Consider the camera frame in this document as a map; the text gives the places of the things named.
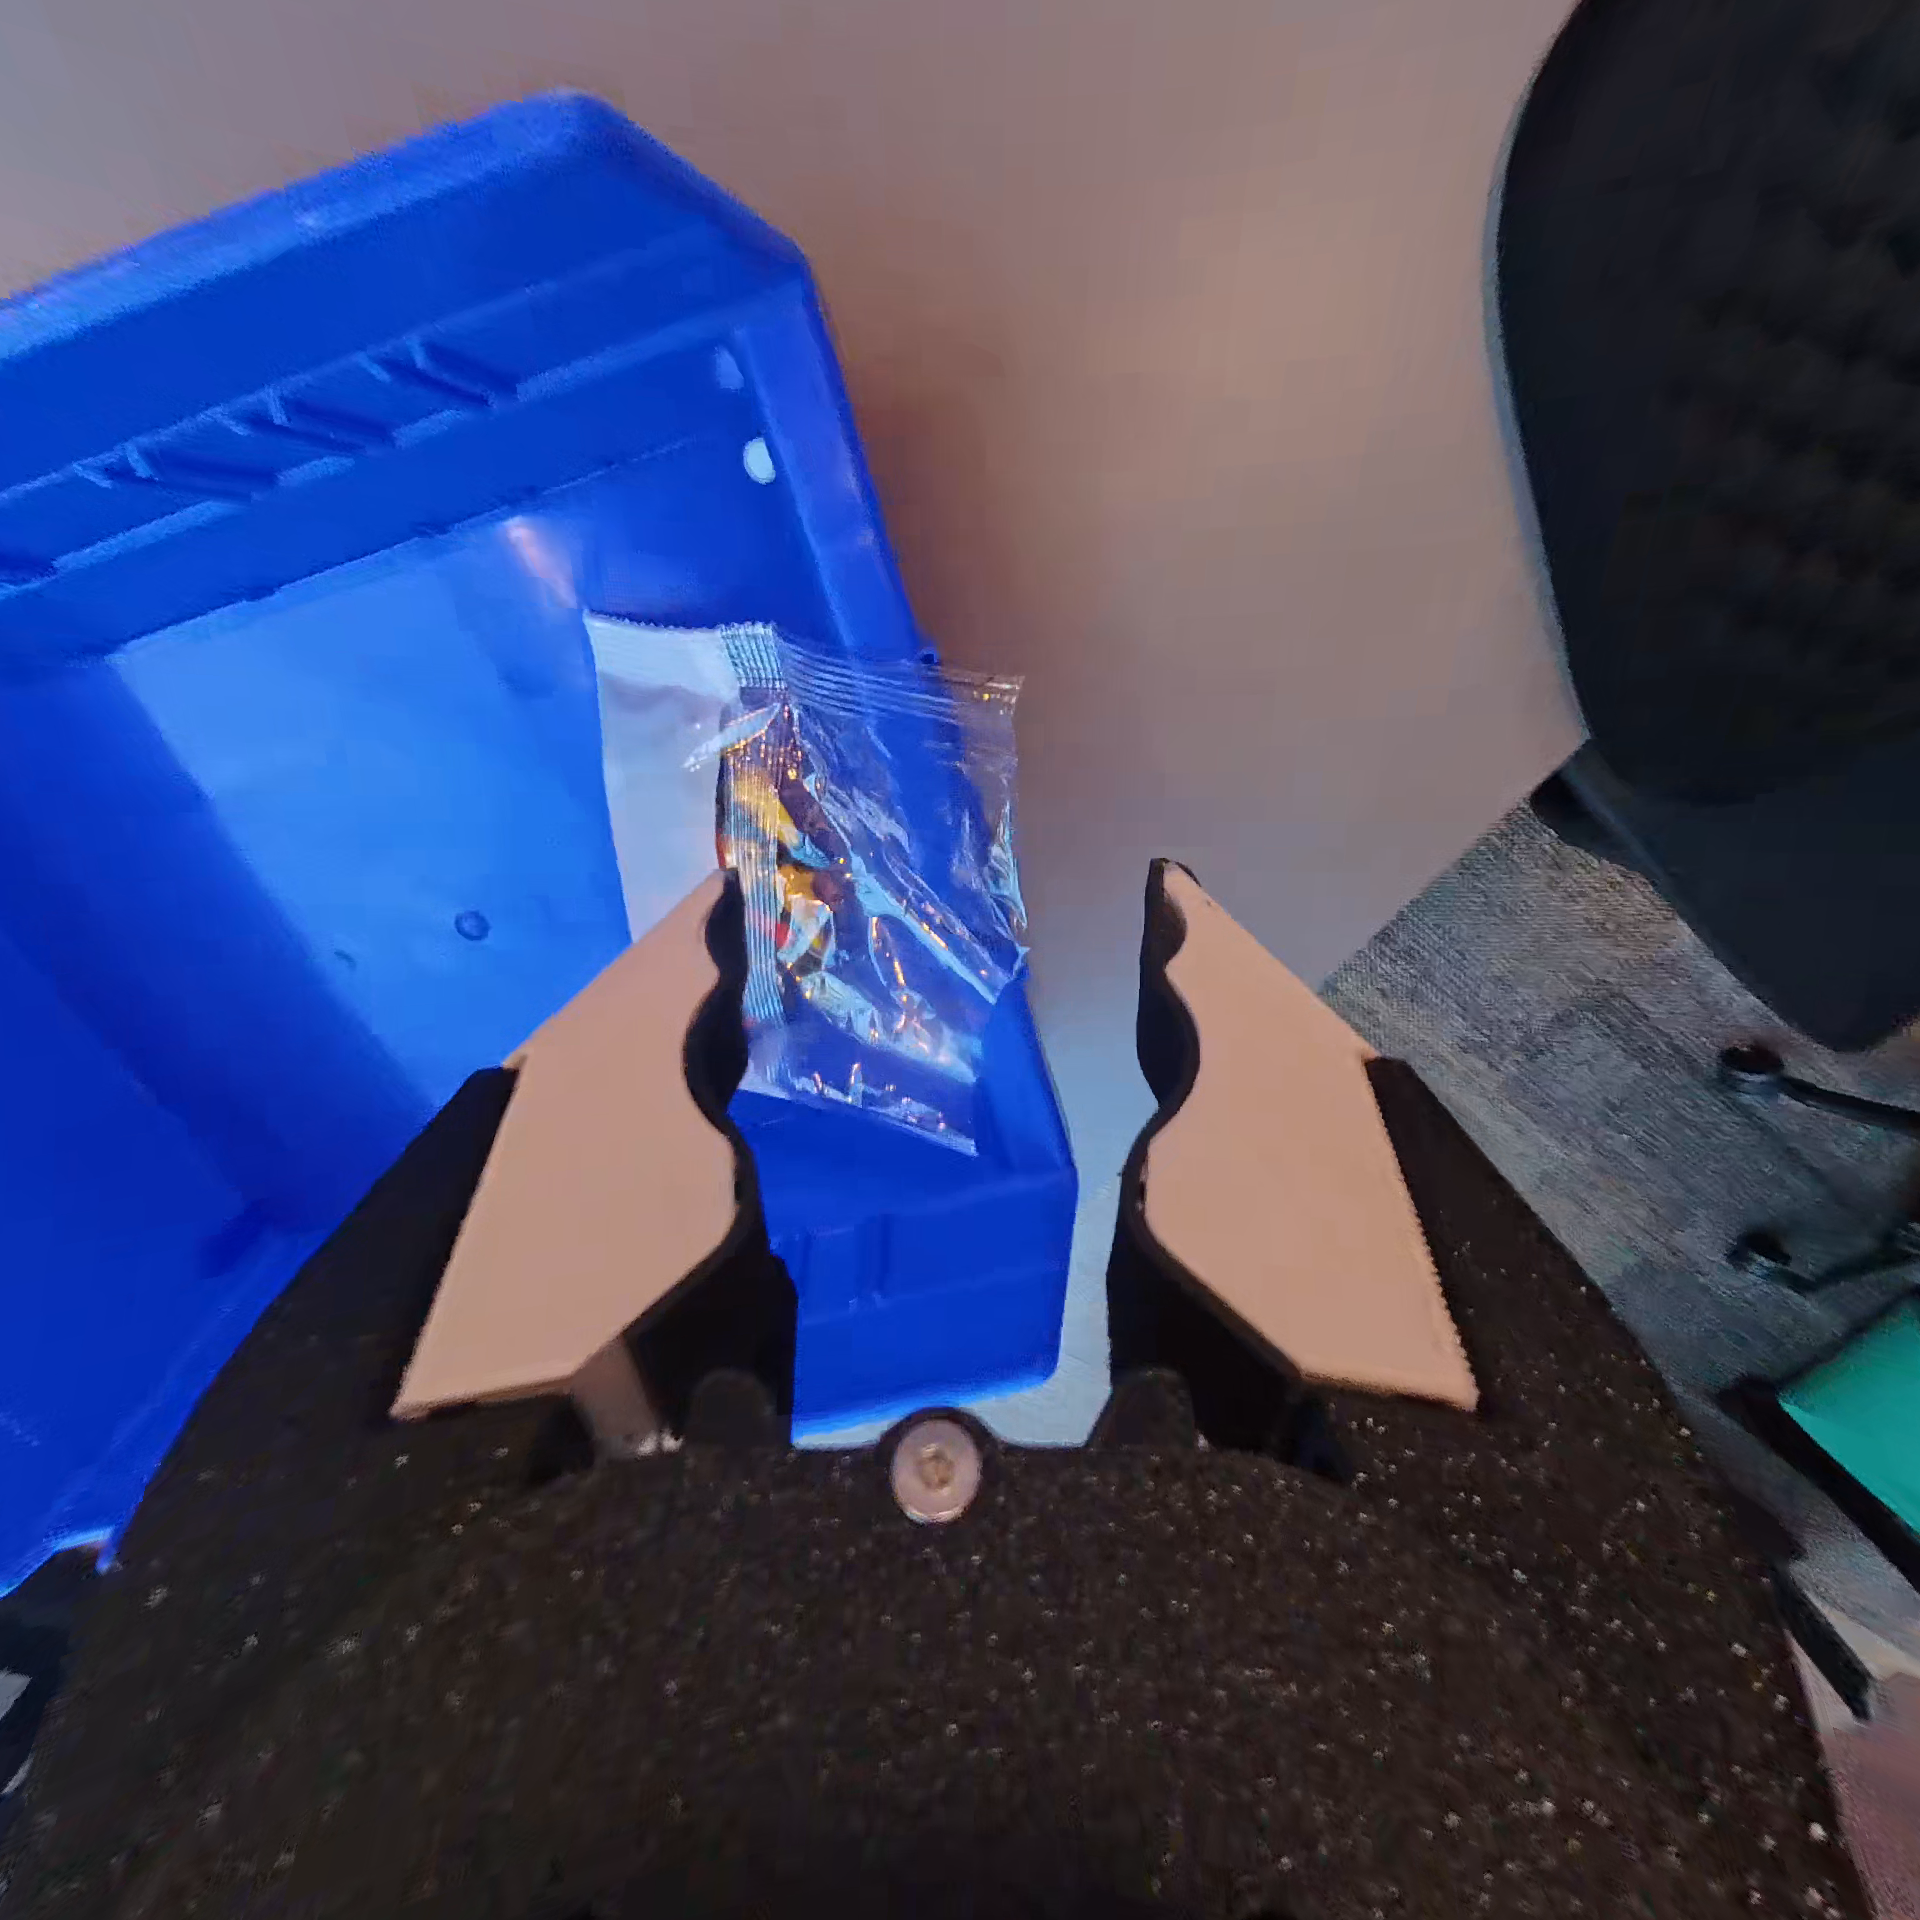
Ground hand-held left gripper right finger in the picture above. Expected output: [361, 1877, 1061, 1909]
[1116, 858, 1481, 1411]

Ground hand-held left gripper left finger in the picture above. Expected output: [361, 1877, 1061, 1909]
[389, 869, 761, 1454]

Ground small clear parts bag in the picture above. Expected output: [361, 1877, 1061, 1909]
[583, 612, 1031, 1158]

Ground blue storage bin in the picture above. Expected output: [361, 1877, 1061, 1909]
[0, 89, 1080, 1596]

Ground grey desk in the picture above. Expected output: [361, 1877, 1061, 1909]
[0, 0, 1596, 1449]

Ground teal flat object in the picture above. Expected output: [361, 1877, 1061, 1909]
[1775, 1301, 1920, 1579]

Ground black office chair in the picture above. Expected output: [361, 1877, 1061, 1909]
[1484, 0, 1920, 1296]

